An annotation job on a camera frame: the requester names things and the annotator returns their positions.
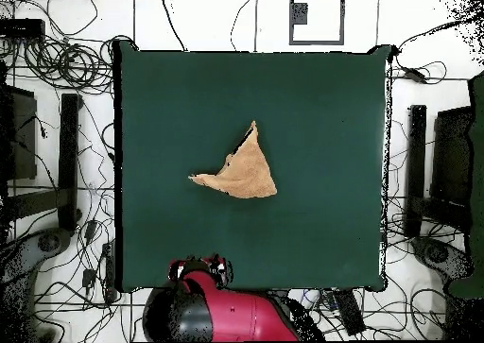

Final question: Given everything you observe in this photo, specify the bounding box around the tan terry towel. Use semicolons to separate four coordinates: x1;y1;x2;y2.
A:
187;120;278;199

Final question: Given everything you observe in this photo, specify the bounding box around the white plastic item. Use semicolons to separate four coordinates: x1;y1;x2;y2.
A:
298;288;322;310

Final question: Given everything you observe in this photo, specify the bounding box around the black flat box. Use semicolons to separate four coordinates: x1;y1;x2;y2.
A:
0;18;45;38

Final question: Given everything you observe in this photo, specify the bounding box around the grey leg with round knob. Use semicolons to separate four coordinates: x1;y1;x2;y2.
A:
410;236;474;283
0;227;73;295

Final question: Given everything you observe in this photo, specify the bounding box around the black stand base bar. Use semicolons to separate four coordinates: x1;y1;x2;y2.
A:
7;93;83;233
403;104;472;239

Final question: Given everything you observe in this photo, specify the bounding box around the dark green table cloth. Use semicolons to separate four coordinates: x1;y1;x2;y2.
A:
112;40;393;294

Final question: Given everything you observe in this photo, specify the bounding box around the wide black power strip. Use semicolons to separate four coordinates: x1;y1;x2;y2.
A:
334;289;367;336

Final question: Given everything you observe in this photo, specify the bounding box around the dark square box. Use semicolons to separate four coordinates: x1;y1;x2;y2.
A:
429;106;475;208
0;84;38;181

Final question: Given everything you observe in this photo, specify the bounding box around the long black power adapter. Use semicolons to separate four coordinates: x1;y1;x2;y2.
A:
401;66;429;84

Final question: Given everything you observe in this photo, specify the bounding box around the coiled black cable bundle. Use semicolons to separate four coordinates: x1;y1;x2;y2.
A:
22;34;114;94

